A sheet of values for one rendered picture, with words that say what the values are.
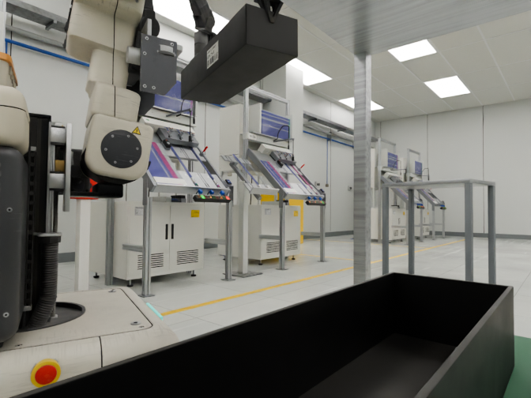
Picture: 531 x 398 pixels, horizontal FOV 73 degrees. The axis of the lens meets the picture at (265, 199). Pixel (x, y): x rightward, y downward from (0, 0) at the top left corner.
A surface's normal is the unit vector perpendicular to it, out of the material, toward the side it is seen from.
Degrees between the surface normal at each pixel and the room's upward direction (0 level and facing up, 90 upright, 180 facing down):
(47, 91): 90
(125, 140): 90
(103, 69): 90
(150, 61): 90
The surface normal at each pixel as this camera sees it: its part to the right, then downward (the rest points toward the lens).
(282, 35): 0.51, -0.02
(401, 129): -0.65, -0.03
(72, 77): 0.76, -0.01
